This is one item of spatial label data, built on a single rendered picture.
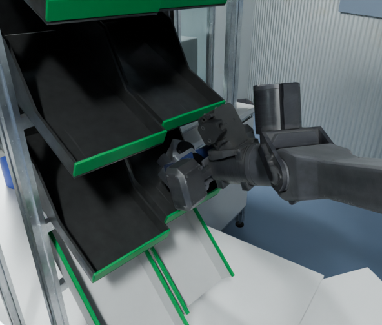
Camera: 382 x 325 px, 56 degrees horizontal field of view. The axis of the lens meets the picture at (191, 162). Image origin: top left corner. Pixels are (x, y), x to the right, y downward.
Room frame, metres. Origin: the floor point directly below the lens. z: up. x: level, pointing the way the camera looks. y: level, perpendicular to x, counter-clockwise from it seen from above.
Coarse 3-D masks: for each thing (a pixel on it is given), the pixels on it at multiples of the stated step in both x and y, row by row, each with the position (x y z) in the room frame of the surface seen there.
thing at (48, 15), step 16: (32, 0) 0.36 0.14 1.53; (48, 0) 0.34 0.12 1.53; (64, 0) 0.35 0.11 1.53; (80, 0) 0.36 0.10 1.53; (96, 0) 0.37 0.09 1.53; (112, 0) 0.38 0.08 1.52; (128, 0) 0.40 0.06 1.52; (144, 0) 0.41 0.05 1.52; (160, 0) 0.43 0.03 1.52; (48, 16) 0.34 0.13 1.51; (64, 16) 0.35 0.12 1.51; (80, 16) 0.36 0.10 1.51; (96, 16) 0.38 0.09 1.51; (112, 16) 0.39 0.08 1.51; (128, 16) 0.41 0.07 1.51
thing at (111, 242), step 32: (32, 128) 0.55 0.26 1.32; (32, 160) 0.43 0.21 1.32; (64, 192) 0.47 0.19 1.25; (96, 192) 0.48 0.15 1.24; (128, 192) 0.49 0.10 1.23; (64, 224) 0.41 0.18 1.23; (96, 224) 0.43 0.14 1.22; (128, 224) 0.44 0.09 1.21; (160, 224) 0.44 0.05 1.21; (96, 256) 0.38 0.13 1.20; (128, 256) 0.38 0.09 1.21
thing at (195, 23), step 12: (192, 12) 1.68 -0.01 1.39; (204, 12) 1.76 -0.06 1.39; (192, 24) 1.68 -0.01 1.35; (204, 24) 1.76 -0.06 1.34; (192, 36) 1.68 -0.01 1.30; (204, 36) 1.76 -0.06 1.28; (192, 48) 1.68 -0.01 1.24; (204, 48) 1.76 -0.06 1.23; (192, 60) 1.68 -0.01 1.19; (204, 60) 1.76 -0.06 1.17; (204, 72) 1.76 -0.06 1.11
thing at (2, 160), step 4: (4, 156) 1.09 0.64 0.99; (0, 160) 1.11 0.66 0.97; (4, 160) 1.10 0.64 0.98; (0, 164) 1.12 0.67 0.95; (4, 164) 1.10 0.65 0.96; (4, 168) 1.10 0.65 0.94; (8, 168) 1.09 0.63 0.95; (4, 172) 1.11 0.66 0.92; (8, 172) 1.09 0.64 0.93; (4, 176) 1.11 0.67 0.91; (8, 176) 1.10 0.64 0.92; (8, 180) 1.10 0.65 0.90; (8, 184) 1.10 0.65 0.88; (12, 184) 1.09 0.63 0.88; (12, 188) 1.09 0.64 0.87
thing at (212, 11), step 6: (210, 12) 1.79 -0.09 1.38; (210, 18) 1.79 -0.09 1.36; (210, 24) 1.79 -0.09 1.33; (210, 30) 1.79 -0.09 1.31; (210, 36) 1.79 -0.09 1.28; (210, 42) 1.79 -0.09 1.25; (210, 48) 1.79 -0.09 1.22; (210, 54) 1.79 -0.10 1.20; (210, 60) 1.79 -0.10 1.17; (210, 66) 1.79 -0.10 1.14; (210, 72) 1.79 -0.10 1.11; (210, 78) 1.79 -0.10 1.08; (210, 84) 1.79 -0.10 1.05; (186, 126) 1.62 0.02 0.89; (192, 126) 1.66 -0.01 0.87
